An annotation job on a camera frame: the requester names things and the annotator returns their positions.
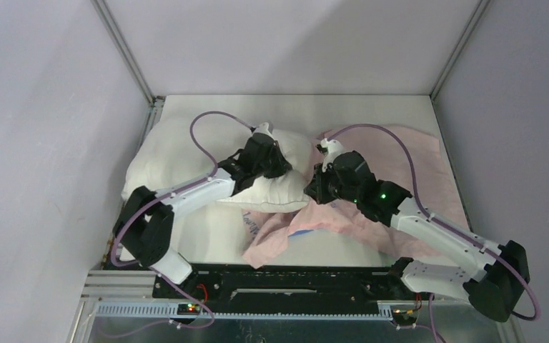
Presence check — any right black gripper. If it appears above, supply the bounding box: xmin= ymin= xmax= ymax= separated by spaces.
xmin=303 ymin=162 xmax=360 ymax=207

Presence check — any pink and blue pillowcase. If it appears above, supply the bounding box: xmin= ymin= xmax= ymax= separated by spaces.
xmin=242 ymin=126 xmax=468 ymax=267

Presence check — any white pillow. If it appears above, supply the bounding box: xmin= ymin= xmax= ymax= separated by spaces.
xmin=121 ymin=116 xmax=312 ymax=213

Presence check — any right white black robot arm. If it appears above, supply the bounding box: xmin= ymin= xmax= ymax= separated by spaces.
xmin=304 ymin=151 xmax=530 ymax=322

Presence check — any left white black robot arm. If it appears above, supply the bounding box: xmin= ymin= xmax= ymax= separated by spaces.
xmin=111 ymin=132 xmax=292 ymax=298

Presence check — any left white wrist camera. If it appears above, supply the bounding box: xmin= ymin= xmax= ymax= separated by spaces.
xmin=252 ymin=121 xmax=274 ymax=139

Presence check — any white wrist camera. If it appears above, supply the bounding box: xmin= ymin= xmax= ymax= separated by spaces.
xmin=252 ymin=121 xmax=274 ymax=139
xmin=317 ymin=138 xmax=347 ymax=171

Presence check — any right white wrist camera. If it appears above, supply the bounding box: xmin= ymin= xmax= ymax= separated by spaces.
xmin=317 ymin=138 xmax=347 ymax=171

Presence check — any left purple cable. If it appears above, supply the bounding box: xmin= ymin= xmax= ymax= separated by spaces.
xmin=96 ymin=110 xmax=257 ymax=340

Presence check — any purple cable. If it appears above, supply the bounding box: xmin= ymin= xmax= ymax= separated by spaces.
xmin=96 ymin=110 xmax=257 ymax=340
xmin=320 ymin=124 xmax=543 ymax=343

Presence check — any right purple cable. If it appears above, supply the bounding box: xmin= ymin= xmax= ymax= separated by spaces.
xmin=320 ymin=124 xmax=543 ymax=343

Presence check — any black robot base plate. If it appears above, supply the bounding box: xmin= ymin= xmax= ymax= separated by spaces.
xmin=153 ymin=263 xmax=435 ymax=317

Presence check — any left aluminium frame post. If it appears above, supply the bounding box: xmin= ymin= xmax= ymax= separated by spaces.
xmin=89 ymin=0 xmax=167 ymax=105

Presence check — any aluminium frame post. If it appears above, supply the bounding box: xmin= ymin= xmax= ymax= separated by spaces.
xmin=429 ymin=0 xmax=492 ymax=102
xmin=89 ymin=0 xmax=167 ymax=105

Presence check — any grey slotted cable duct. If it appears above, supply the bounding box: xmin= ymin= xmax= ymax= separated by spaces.
xmin=94 ymin=302 xmax=392 ymax=321

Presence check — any right aluminium frame post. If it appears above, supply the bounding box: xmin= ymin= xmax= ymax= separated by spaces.
xmin=429 ymin=0 xmax=492 ymax=102

